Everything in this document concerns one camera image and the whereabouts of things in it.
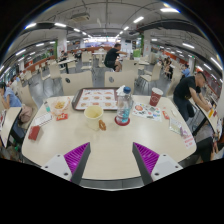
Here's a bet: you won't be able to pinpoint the white paper receipt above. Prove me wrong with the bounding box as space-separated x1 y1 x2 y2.
33 112 54 127

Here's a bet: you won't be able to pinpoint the red box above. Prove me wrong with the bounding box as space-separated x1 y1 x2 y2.
27 125 42 141

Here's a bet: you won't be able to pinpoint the printed paper flyer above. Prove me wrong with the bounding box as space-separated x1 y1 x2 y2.
131 101 163 123

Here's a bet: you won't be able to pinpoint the cream mug with brown handle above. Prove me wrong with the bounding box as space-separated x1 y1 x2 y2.
83 105 107 132

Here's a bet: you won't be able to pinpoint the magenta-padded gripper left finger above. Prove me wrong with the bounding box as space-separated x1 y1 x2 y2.
40 142 92 186

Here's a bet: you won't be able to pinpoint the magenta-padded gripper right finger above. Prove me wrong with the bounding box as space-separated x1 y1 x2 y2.
131 142 184 186

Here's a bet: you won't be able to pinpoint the clear blue-capped water bottle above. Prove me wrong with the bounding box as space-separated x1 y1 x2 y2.
115 86 134 125

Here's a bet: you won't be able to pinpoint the ceiling air conditioner unit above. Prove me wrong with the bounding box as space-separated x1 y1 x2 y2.
70 12 91 24

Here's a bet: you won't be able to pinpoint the white paper napkin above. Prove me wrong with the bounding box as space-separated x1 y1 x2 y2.
115 84 126 96

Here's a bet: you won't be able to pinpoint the flat round red coaster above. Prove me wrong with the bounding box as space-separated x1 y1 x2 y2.
114 115 131 127

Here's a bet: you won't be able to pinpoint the ceiling lights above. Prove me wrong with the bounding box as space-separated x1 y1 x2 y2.
0 6 224 76

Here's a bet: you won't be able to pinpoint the white sticker with red print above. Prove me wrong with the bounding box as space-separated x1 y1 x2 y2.
181 133 197 150

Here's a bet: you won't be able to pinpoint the group of beige chairs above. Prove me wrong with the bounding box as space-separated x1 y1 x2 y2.
13 50 183 96

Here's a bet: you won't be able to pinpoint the pink bag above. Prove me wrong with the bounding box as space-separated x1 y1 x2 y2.
19 103 34 124

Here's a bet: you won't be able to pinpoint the beige chair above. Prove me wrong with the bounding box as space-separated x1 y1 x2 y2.
104 69 136 95
60 70 94 97

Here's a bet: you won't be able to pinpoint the beige side table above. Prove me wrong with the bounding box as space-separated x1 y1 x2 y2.
0 106 23 148
189 98 219 136

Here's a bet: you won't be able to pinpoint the clear plastic bag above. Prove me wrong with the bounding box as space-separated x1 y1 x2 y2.
168 117 185 136

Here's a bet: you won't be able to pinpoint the red paper cup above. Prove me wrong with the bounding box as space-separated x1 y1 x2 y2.
148 87 164 108

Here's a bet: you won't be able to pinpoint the food wrapper with fries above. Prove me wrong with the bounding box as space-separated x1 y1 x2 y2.
49 96 72 117

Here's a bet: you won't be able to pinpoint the person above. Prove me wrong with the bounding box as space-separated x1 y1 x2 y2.
173 71 213 123
103 43 128 73
181 63 192 78
0 82 23 110
163 57 174 79

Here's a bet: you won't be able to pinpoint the brown tray with paper liner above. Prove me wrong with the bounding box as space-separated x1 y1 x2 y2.
71 87 121 112

